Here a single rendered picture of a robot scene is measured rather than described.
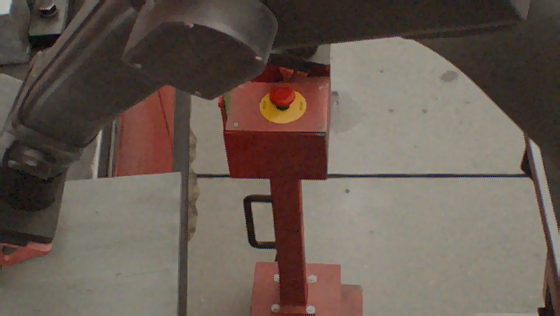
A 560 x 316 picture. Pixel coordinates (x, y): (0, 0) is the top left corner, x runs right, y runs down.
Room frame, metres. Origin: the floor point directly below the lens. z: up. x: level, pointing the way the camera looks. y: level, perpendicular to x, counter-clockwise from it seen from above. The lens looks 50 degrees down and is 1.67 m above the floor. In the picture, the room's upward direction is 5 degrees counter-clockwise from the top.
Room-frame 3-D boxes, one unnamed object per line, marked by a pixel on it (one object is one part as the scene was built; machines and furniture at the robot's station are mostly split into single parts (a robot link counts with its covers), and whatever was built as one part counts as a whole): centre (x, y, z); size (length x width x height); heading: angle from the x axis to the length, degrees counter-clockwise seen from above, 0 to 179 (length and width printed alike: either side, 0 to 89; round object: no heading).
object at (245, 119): (0.90, -0.01, 0.75); 0.20 x 0.16 x 0.18; 172
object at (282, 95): (0.85, -0.01, 0.79); 0.04 x 0.04 x 0.04
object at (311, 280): (0.90, -0.01, 0.13); 0.10 x 0.10 x 0.01; 82
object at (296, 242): (0.90, -0.01, 0.39); 0.05 x 0.05 x 0.54; 82
